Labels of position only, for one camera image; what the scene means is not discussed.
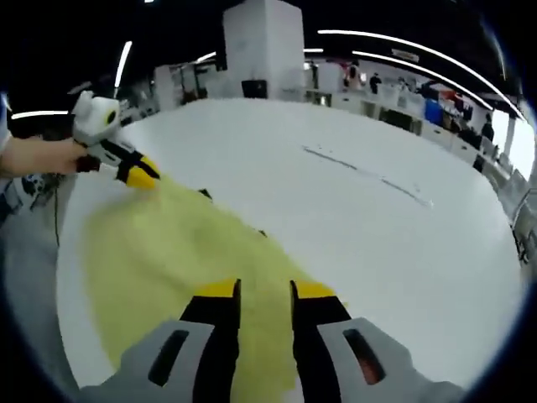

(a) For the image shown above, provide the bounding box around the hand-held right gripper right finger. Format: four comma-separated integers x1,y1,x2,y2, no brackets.
289,280,467,403

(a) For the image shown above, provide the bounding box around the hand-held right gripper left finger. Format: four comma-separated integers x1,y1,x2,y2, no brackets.
83,277,242,403

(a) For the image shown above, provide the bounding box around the yellow blue grey long-sleeve garment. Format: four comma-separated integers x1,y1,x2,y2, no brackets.
81,174,349,398

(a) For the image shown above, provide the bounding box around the person's left hand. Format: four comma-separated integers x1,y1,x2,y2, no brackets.
50,139,90,175

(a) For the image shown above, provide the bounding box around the black bin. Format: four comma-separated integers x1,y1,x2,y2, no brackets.
242,79,269,100

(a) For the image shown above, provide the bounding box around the white square pillar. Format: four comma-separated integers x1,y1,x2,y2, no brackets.
222,0,305,102

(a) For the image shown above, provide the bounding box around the white cabinet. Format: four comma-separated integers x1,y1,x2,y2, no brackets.
318,65,345,92

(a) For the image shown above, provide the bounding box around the white office desk row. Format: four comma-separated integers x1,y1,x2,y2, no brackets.
305,87,500,169

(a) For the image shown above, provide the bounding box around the blue storage bin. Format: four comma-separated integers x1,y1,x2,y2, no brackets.
424,99,444,125

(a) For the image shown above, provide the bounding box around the curved ceiling light strip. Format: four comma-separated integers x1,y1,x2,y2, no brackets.
352,50,525,121

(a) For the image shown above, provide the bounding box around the black cable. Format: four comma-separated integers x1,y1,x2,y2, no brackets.
52,184,62,245

